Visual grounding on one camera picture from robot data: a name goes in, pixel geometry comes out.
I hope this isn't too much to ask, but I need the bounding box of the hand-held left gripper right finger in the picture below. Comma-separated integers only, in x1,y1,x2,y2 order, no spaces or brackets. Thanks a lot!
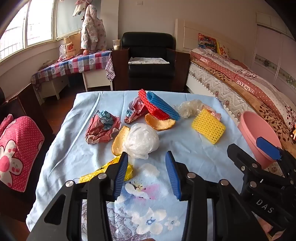
165,151,270,241

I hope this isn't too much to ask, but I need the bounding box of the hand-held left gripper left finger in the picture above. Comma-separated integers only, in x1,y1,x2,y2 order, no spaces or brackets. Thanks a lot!
26,152,129,241

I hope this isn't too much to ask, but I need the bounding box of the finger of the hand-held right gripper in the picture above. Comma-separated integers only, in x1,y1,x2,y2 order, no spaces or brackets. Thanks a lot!
227,143,263,186
255,137,296,178

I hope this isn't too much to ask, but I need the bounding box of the pink plastic basin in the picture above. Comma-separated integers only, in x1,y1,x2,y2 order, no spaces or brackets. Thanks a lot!
238,111,283,169

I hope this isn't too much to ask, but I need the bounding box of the white plastic bag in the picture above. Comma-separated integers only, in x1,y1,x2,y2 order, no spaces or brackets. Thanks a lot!
124,123,160,160

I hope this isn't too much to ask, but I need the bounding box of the clear bubble wrap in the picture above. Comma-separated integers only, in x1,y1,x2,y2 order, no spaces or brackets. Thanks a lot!
173,100,204,119

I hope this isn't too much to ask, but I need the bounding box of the red foam net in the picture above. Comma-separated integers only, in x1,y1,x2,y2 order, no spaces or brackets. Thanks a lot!
138,89,170,121

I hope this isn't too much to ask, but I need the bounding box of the yellow crumpled wrapper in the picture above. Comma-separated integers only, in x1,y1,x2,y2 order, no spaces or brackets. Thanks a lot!
79,156,133,184

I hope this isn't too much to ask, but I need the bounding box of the orange peel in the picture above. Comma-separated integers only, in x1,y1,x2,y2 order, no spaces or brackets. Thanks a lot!
112,126,130,156
145,113,176,131

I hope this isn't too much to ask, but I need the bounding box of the bed with patterned bedding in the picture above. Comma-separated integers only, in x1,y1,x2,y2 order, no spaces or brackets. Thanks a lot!
190,59,296,149

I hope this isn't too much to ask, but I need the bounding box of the yellow foam net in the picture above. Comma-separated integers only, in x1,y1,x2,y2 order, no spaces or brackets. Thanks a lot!
191,108,226,145

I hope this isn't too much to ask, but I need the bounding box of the crumpled red patterned paper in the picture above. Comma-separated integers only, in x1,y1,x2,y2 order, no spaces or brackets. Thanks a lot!
85,110,122,144
124,97,148,124

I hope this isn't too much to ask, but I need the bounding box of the pink plastic wrapper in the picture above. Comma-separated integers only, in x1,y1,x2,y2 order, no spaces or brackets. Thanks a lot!
201,104,222,121

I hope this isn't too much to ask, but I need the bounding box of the light blue floral tablecloth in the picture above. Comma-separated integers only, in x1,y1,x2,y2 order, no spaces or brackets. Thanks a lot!
26,89,285,241

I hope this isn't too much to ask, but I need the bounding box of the pink dotted quilt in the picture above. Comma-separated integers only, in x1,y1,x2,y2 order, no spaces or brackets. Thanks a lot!
190,48,296,130

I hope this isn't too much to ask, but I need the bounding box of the blue foam net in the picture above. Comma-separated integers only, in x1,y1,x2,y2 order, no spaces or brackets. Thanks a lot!
146,91,181,121

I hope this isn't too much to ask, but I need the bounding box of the bed with floral bedding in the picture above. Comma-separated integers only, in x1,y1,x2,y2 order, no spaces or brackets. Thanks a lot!
187,67,245,121

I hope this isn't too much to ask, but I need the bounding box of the white cabinet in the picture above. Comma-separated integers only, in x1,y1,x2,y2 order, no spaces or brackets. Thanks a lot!
82,67,114,92

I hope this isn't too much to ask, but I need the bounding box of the dark wooden side table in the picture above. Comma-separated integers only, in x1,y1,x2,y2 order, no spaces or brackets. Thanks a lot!
166,48,190,93
112,46,130,91

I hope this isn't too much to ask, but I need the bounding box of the white wardrobe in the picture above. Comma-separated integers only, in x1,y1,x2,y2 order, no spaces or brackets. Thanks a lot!
251,11,296,86

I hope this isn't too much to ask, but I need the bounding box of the yellow floral pillow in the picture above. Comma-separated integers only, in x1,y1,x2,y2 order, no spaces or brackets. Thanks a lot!
216,42,230,58

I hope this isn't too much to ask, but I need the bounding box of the pink dotted chair cover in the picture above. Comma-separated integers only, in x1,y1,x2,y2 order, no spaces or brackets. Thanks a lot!
0,115,45,193

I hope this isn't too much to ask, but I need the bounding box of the small white drawer unit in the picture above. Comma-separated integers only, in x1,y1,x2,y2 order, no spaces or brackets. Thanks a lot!
38,75,70,100

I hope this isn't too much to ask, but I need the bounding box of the white patterned seat cushion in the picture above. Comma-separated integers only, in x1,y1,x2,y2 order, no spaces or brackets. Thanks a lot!
128,57,170,65

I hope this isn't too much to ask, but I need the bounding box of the dark wooden chair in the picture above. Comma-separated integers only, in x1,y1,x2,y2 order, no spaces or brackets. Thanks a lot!
0,83,56,223

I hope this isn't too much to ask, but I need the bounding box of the table with checkered cloth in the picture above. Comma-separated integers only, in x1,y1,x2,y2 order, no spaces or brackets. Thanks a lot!
31,49,115,92

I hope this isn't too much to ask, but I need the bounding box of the colourful printed pillow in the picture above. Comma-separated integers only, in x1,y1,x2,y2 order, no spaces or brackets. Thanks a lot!
198,33,218,53

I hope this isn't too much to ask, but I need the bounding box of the black leather armchair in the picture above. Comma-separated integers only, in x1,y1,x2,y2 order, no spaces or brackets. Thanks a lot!
122,32,176,91

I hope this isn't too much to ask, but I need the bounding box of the white bed headboard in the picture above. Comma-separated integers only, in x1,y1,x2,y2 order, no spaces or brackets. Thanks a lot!
174,19,245,55

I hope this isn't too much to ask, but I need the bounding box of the clear plastic bag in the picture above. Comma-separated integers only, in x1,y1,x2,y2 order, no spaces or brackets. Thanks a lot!
59,44,68,61

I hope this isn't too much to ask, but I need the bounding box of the brown paper bag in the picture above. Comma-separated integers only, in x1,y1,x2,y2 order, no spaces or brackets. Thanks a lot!
63,32,82,58

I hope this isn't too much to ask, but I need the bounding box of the hanging padded floral jacket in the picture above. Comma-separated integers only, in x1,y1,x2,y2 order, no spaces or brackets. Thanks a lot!
80,3,107,52

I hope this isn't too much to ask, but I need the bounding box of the hanging pink garment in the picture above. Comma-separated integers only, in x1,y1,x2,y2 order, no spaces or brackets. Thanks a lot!
72,0,93,17

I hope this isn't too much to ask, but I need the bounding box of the window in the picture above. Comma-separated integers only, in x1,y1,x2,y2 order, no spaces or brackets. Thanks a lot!
0,0,90,62

